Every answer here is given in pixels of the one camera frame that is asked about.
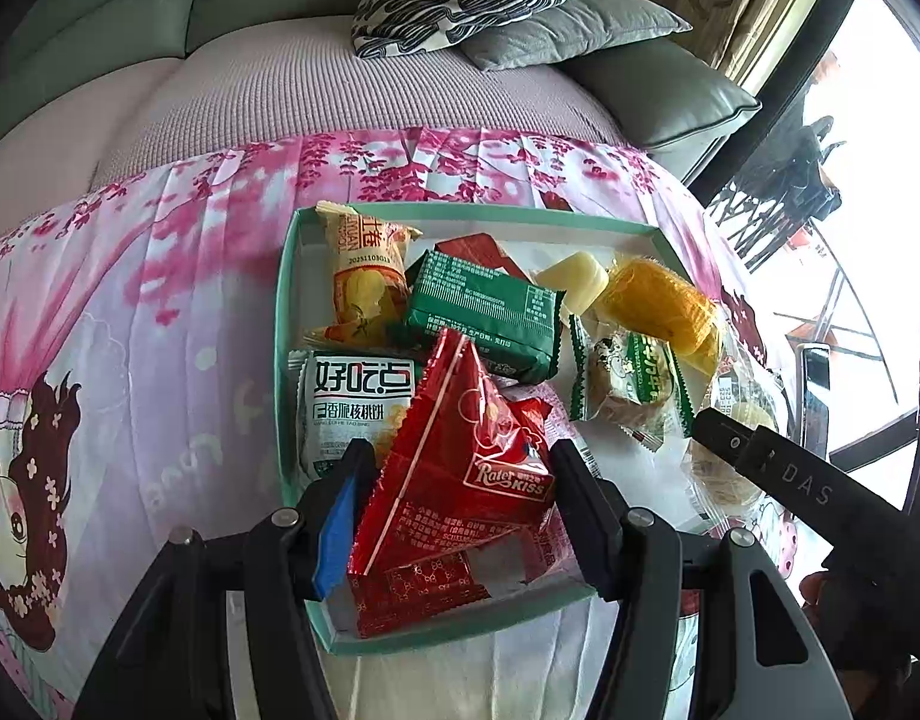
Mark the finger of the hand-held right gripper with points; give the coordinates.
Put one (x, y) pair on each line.
(726, 439)

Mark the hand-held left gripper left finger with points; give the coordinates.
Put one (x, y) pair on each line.
(336, 532)

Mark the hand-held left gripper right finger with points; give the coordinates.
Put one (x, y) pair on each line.
(580, 510)

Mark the round cream pastry clear wrapper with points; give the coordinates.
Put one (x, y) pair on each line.
(722, 491)

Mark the teal cardboard box lid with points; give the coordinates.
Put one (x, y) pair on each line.
(655, 480)

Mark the red patterned snack packet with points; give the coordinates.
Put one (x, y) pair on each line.
(415, 592)

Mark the green clear cookie packet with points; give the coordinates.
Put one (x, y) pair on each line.
(625, 382)

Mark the white green cracker packet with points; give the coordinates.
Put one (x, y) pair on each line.
(355, 405)

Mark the red triangular snack packet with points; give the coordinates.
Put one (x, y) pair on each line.
(452, 465)

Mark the yellow snack packet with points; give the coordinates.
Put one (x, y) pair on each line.
(659, 304)

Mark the pale round cake packet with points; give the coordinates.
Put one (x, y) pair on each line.
(576, 281)

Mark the green snack packet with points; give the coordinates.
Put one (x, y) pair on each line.
(482, 307)

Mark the yellow orange roll packet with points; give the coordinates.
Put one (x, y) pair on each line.
(362, 277)

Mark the dark red biscuit packet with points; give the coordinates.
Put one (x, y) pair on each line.
(475, 251)

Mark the person's right hand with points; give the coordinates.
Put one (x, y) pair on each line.
(816, 586)

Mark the black smartphone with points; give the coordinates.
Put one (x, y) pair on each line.
(812, 390)

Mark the pink printed blanket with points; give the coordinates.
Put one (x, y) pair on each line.
(167, 315)

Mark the black balcony chair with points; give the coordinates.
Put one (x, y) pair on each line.
(797, 157)

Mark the grey green sofa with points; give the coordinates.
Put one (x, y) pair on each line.
(655, 97)

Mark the beige patterned curtain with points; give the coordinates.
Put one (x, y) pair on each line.
(730, 7)

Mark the grey pillow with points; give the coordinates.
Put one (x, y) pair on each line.
(580, 30)

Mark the pink ribbed sofa cover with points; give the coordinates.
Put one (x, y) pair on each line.
(280, 90)

